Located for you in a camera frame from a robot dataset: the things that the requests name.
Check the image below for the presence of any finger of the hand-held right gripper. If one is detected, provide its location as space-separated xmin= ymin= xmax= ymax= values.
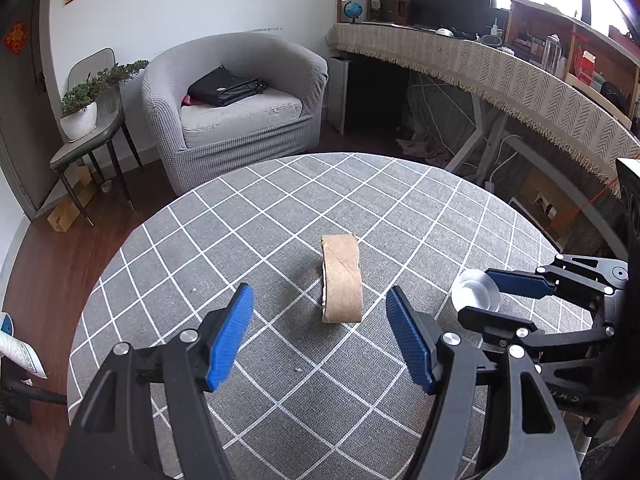
xmin=485 ymin=253 xmax=629 ymax=298
xmin=457 ymin=305 xmax=617 ymax=361

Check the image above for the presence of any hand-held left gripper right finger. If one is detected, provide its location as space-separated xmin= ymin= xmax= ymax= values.
xmin=386 ymin=286 xmax=583 ymax=480

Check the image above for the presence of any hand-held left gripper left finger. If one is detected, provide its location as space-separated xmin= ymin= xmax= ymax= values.
xmin=54 ymin=283 xmax=255 ymax=480

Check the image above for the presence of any small white dish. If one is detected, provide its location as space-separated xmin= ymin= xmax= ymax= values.
xmin=451 ymin=269 xmax=502 ymax=313

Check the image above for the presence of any brown cardboard tube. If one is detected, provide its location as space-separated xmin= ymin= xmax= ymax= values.
xmin=320 ymin=233 xmax=364 ymax=324

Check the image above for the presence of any round table grey checked tablecloth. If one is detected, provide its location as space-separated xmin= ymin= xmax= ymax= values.
xmin=67 ymin=152 xmax=606 ymax=480

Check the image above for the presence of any grey armchair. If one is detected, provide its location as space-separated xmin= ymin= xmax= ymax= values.
xmin=141 ymin=32 xmax=329 ymax=196

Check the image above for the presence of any cardboard box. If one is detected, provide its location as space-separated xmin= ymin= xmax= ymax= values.
xmin=47 ymin=165 xmax=98 ymax=233

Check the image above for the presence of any side table pale patterned cloth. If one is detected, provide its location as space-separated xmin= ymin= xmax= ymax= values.
xmin=0 ymin=330 xmax=48 ymax=380

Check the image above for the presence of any desk with beige fringed cloth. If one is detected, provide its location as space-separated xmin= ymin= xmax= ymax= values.
xmin=327 ymin=22 xmax=640 ymax=191

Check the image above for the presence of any clear glass jar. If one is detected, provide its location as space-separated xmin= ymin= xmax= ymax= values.
xmin=545 ymin=34 xmax=563 ymax=73

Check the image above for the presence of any wooden desk shelf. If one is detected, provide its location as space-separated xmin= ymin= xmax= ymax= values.
xmin=505 ymin=0 xmax=640 ymax=126

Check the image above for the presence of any black cabinet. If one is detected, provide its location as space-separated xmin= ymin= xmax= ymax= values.
xmin=327 ymin=55 xmax=411 ymax=133

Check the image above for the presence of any black handbag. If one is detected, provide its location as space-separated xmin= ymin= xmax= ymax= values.
xmin=187 ymin=65 xmax=268 ymax=107

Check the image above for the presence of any potted plant white pot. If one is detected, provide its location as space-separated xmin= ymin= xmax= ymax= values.
xmin=60 ymin=60 xmax=150 ymax=142

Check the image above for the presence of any black monitor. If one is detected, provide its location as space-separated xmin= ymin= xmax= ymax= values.
xmin=411 ymin=0 xmax=493 ymax=28

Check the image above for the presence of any brown box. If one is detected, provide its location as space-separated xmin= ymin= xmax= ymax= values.
xmin=380 ymin=0 xmax=412 ymax=23

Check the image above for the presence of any grey dining chair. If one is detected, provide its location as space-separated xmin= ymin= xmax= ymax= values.
xmin=50 ymin=48 xmax=143 ymax=227

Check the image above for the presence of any brown door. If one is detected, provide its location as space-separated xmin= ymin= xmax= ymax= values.
xmin=0 ymin=0 xmax=56 ymax=221

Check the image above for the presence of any red door decoration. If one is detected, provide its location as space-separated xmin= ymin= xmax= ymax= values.
xmin=5 ymin=21 xmax=27 ymax=55

